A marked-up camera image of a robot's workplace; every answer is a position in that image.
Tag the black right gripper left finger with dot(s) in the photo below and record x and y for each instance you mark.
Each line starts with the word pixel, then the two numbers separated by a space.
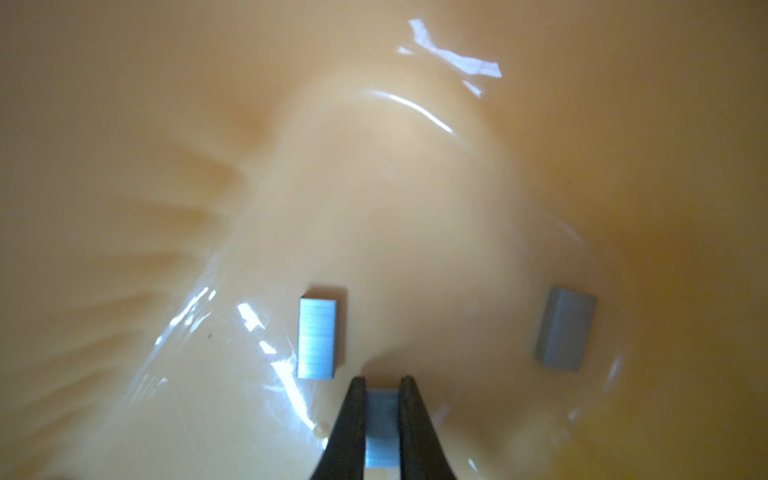
pixel 344 456

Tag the grey staple strip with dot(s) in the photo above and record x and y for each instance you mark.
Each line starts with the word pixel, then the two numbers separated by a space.
pixel 316 339
pixel 382 432
pixel 565 329

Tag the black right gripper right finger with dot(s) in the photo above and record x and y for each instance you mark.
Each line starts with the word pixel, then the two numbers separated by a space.
pixel 421 454

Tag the yellow plastic tray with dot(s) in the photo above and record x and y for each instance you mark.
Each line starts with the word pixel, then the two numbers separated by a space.
pixel 177 175

